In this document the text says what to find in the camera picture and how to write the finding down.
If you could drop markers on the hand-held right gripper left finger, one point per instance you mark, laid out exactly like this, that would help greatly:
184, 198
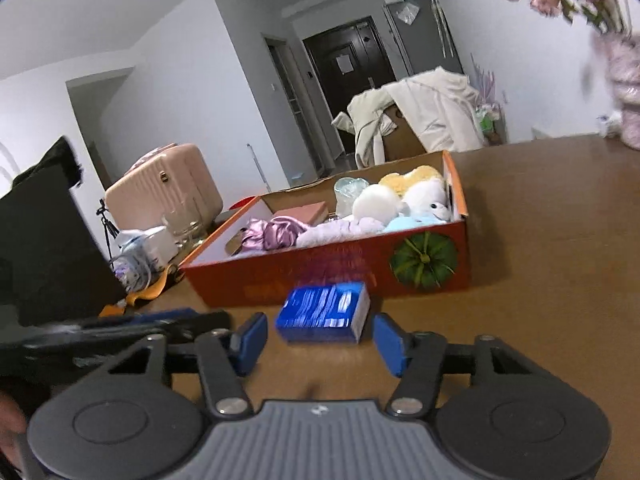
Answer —
250, 340

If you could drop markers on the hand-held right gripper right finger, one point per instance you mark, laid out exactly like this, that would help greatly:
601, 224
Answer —
387, 342

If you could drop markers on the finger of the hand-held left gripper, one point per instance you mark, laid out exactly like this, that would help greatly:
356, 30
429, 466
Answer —
205, 322
160, 314

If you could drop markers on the blue tissue pack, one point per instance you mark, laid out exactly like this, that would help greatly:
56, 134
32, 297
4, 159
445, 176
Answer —
320, 310

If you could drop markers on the orange cardboard box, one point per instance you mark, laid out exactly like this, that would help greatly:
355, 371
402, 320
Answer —
325, 270

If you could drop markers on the pink satin scrunchie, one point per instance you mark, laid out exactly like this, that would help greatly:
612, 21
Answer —
280, 235

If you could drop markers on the lavender fluffy scrunchie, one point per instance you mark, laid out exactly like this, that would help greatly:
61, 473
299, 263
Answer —
335, 230

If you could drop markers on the pink layered sponge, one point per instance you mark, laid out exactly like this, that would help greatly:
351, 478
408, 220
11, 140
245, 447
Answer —
300, 211

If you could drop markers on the white round sponge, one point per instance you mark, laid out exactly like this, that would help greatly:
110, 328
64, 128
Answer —
375, 202

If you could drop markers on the yellow and white plush toy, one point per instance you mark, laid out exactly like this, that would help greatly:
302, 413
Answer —
422, 195

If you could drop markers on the white plastic wrap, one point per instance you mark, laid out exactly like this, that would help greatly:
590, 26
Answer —
347, 192

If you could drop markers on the clear glass cup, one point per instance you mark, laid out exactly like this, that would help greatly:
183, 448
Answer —
185, 227

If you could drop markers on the black paper bag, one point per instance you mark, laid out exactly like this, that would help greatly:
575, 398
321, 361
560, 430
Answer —
50, 240

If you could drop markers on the pink suitcase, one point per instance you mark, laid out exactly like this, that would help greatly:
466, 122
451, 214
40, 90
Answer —
165, 190

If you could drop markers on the brown cardboard carton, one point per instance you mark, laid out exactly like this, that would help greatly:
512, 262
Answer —
400, 140

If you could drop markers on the beige coat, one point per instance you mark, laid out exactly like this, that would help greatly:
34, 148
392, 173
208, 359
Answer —
365, 120

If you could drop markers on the grey interior door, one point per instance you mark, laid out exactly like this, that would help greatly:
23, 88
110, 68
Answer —
295, 110

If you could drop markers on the white jacket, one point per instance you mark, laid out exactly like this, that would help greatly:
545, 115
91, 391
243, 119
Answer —
440, 110

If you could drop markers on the dark entrance door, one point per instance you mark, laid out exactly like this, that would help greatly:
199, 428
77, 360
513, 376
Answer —
325, 75

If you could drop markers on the lavender flower bundle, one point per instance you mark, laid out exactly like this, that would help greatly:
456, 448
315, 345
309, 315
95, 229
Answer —
485, 82

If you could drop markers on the paper notice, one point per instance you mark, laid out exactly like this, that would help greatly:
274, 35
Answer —
345, 64

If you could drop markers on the grey refrigerator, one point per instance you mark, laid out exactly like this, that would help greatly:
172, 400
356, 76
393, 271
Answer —
425, 40

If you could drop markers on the small white jar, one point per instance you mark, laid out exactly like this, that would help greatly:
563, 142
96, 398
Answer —
609, 126

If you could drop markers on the folded clear umbrella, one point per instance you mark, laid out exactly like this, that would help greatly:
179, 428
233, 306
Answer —
439, 25

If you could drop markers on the plastic bag on refrigerator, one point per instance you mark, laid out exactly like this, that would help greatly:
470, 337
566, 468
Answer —
406, 12

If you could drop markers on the pink textured vase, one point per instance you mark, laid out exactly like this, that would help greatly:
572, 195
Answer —
625, 85

